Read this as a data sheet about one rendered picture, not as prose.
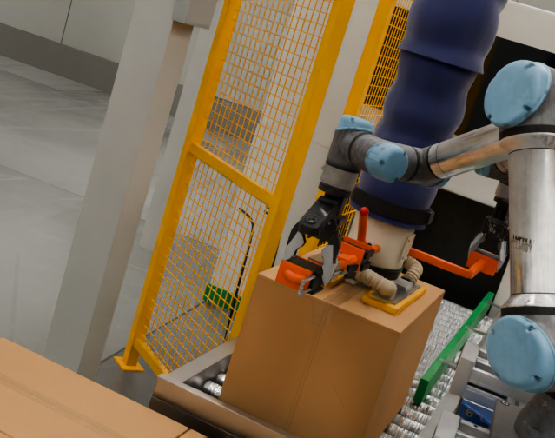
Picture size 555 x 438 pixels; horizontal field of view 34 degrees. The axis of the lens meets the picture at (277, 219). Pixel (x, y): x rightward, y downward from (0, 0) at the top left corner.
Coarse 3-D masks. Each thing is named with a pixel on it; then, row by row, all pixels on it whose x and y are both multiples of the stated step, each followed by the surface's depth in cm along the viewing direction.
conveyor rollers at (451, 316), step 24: (456, 312) 419; (432, 336) 369; (480, 336) 389; (432, 360) 342; (456, 360) 348; (216, 384) 257; (408, 408) 283; (432, 408) 289; (384, 432) 266; (408, 432) 265
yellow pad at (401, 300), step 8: (408, 280) 254; (416, 288) 257; (424, 288) 262; (368, 296) 235; (376, 296) 236; (400, 296) 243; (408, 296) 247; (416, 296) 251; (368, 304) 235; (376, 304) 234; (384, 304) 233; (392, 304) 234; (400, 304) 237; (408, 304) 244; (392, 312) 232
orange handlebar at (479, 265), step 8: (376, 248) 238; (344, 256) 215; (352, 256) 217; (416, 256) 249; (424, 256) 248; (432, 256) 248; (344, 264) 212; (432, 264) 248; (440, 264) 247; (448, 264) 246; (480, 264) 257; (288, 272) 190; (456, 272) 245; (464, 272) 245; (472, 272) 245; (288, 280) 190; (296, 280) 189
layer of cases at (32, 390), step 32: (0, 352) 236; (32, 352) 242; (0, 384) 220; (32, 384) 225; (64, 384) 230; (96, 384) 235; (0, 416) 205; (32, 416) 209; (64, 416) 214; (96, 416) 219; (128, 416) 223; (160, 416) 229
